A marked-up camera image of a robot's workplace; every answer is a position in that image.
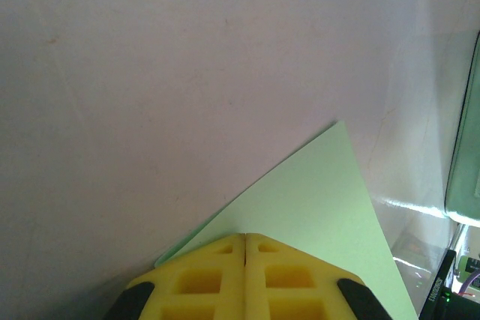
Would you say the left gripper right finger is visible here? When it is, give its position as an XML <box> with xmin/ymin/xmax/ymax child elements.
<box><xmin>244</xmin><ymin>232</ymin><xmax>391</xmax><ymax>320</ymax></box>

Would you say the light green paper sheet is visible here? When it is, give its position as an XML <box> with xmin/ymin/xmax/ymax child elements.
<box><xmin>154</xmin><ymin>120</ymin><xmax>419</xmax><ymax>320</ymax></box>

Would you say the aluminium mounting rail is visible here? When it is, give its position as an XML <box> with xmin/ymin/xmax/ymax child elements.
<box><xmin>448</xmin><ymin>222</ymin><xmax>480</xmax><ymax>261</ymax></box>

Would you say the mint green zip pouch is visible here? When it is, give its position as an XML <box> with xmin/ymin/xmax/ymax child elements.
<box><xmin>444</xmin><ymin>29</ymin><xmax>480</xmax><ymax>228</ymax></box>

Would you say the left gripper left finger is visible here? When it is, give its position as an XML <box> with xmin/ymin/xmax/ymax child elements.
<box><xmin>103</xmin><ymin>232</ymin><xmax>247</xmax><ymax>320</ymax></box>

